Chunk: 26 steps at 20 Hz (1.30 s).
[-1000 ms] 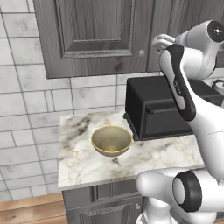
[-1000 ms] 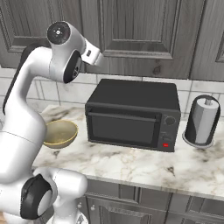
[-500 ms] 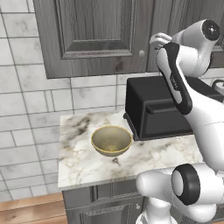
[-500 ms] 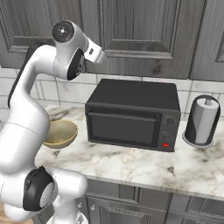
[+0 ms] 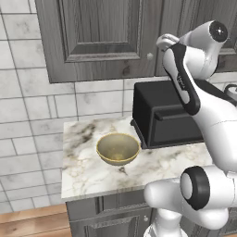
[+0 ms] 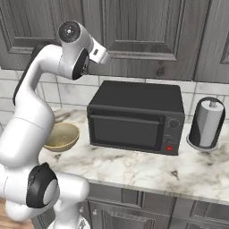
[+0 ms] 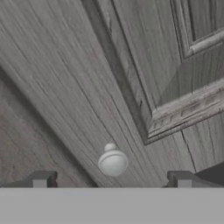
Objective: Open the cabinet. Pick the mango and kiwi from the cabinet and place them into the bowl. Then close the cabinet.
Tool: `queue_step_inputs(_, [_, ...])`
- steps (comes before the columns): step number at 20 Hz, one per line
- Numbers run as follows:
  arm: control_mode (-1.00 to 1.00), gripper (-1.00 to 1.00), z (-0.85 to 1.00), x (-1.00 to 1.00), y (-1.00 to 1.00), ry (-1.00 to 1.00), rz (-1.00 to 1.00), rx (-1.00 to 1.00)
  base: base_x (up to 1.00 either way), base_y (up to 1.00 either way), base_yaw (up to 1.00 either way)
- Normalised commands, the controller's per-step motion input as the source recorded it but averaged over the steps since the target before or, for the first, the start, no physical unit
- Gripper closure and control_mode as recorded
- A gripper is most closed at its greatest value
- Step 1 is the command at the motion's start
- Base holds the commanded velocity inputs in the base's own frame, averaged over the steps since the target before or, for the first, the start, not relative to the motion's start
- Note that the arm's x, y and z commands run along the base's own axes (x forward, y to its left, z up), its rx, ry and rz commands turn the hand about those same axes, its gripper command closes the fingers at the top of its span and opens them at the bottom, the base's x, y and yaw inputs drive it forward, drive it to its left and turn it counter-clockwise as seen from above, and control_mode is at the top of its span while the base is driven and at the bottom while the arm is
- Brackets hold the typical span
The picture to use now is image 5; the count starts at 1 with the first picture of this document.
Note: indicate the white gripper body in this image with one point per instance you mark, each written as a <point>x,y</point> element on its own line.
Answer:
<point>166,41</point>

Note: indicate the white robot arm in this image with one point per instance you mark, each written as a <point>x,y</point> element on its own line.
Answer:
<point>216,123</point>

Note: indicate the round grey cabinet knob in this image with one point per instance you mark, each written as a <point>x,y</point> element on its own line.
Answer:
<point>150,56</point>

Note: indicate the olive bowl with yellow rim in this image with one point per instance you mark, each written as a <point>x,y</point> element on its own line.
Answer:
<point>118,148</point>

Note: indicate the grey base cabinet drawer front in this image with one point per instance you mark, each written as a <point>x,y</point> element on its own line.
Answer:
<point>108,202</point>

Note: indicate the small round base cabinet knob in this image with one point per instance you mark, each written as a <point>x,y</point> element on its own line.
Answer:
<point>145,218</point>

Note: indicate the grey base cabinet door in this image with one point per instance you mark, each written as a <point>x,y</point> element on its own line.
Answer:
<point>117,225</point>

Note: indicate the black toaster oven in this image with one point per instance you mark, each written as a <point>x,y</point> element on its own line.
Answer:
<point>160,102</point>

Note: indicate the grey wooden wall cabinet door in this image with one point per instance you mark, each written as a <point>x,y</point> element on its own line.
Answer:
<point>98,27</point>
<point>197,12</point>

